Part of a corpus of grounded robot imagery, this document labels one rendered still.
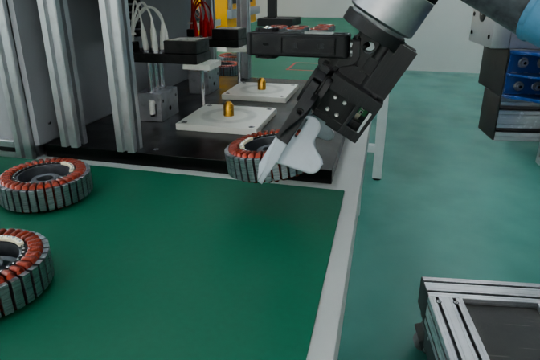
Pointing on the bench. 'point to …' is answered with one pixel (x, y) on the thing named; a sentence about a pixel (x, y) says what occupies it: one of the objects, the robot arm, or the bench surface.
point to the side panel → (13, 94)
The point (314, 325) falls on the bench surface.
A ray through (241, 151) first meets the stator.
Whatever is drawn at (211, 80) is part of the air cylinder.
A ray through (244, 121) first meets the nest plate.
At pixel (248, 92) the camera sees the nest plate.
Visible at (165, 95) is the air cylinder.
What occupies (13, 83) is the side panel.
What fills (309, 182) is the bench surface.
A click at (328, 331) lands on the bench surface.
